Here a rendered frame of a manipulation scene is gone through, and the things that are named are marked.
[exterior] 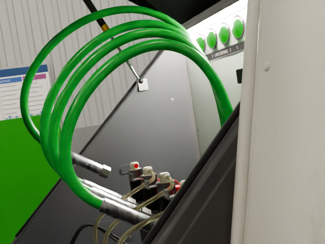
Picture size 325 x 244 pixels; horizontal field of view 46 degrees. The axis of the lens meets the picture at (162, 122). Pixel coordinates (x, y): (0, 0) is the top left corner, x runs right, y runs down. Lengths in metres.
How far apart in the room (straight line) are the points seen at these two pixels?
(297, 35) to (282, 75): 0.03
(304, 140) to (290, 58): 0.07
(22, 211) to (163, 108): 3.12
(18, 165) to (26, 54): 3.61
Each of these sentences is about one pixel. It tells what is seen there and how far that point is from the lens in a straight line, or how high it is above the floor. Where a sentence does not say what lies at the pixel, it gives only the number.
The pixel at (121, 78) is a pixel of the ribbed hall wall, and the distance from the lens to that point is 7.28.
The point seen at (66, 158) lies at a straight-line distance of 0.45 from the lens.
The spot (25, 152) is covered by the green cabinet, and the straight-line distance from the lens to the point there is 3.98.
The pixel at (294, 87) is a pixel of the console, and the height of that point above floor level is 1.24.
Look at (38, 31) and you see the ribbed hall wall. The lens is 7.34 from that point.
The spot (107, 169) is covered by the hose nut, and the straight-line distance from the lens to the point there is 0.70.
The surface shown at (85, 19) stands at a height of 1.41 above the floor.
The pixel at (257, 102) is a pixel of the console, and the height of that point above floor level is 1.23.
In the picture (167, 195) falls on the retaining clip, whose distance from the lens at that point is 0.48.
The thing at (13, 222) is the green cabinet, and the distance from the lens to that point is 4.08.
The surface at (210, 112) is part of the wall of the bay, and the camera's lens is 1.01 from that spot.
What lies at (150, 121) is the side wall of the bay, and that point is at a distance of 1.05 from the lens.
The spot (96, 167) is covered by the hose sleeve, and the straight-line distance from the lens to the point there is 0.70.
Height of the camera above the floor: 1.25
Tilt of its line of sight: 3 degrees down
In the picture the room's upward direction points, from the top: 9 degrees counter-clockwise
